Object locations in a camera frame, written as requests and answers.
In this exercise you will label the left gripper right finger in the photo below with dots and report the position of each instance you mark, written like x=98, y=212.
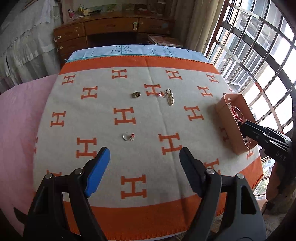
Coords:
x=194, y=171

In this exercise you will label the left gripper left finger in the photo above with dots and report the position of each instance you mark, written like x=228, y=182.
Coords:
x=94, y=170

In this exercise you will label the orange jewelry box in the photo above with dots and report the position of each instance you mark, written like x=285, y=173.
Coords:
x=233, y=111

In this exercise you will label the orange grey H blanket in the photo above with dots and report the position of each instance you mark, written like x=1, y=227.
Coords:
x=144, y=193

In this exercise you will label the gold pearl hair clip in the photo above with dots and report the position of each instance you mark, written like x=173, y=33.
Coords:
x=170, y=97

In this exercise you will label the gold round brooch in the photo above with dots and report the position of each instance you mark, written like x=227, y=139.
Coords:
x=136, y=94

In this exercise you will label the pink bed sheet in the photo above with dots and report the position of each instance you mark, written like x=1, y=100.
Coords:
x=21, y=110

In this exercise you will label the window with metal grille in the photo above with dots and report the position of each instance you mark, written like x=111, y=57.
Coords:
x=253, y=48

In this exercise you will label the blue tree print sheet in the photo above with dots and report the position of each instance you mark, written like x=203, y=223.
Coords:
x=136, y=50

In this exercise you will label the stack of books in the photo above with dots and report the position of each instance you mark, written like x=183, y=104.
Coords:
x=164, y=41

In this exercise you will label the white lace covered furniture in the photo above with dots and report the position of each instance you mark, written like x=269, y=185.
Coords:
x=28, y=50

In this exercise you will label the wooden desk with drawers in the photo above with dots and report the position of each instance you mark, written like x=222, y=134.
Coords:
x=106, y=29

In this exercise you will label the beige curtain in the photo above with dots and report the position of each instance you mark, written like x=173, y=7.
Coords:
x=194, y=21

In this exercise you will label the silver ring red charm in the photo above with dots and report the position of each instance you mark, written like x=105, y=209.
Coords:
x=128, y=136

